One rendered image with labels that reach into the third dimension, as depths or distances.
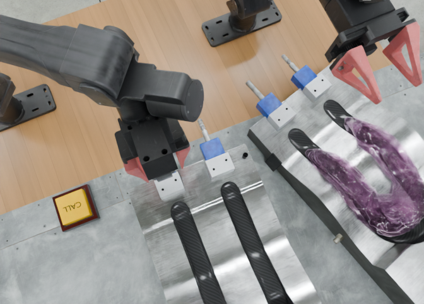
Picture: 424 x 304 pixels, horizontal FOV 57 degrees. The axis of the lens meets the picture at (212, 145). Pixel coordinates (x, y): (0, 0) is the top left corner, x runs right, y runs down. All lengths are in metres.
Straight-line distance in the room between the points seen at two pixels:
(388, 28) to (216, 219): 0.46
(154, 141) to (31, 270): 0.51
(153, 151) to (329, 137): 0.48
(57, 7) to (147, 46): 1.18
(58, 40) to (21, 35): 0.04
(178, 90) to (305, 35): 0.62
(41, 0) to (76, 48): 1.70
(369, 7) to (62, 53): 0.39
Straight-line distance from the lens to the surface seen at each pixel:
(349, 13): 0.56
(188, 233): 0.79
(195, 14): 1.05
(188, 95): 0.49
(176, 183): 0.76
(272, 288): 0.77
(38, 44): 0.51
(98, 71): 0.47
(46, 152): 0.97
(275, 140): 0.86
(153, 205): 0.79
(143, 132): 0.54
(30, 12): 2.17
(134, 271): 0.88
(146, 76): 0.51
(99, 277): 0.90
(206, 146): 0.79
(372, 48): 0.61
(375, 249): 0.87
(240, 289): 0.77
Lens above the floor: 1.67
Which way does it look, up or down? 75 degrees down
